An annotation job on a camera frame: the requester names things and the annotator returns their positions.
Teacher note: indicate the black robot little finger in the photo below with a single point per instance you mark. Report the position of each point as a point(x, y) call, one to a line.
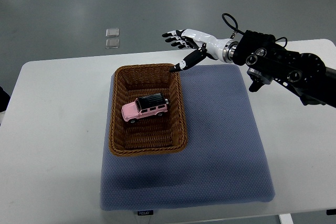
point(187, 46)

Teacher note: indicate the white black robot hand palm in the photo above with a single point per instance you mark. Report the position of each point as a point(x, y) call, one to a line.
point(218, 49)

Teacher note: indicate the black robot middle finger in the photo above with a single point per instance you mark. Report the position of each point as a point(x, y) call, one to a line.
point(171, 39)

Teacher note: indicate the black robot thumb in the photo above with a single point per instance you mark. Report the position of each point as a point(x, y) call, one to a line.
point(190, 60)

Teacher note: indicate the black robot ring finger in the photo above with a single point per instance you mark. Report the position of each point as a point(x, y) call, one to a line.
point(176, 42)

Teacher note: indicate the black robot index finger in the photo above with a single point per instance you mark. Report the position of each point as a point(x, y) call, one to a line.
point(174, 33)

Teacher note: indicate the pink toy car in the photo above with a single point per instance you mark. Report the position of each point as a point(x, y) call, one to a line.
point(144, 107)

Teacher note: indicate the brown wicker basket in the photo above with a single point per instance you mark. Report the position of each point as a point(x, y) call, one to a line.
point(153, 135)

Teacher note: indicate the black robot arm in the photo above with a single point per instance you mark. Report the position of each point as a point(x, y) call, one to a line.
point(303, 74)

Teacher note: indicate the upper floor outlet plate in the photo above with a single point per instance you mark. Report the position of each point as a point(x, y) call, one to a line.
point(112, 32)

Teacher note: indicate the blue-grey textured mat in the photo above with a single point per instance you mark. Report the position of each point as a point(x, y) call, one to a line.
point(224, 161)

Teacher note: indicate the white table leg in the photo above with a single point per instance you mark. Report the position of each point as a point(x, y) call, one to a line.
point(285, 219)

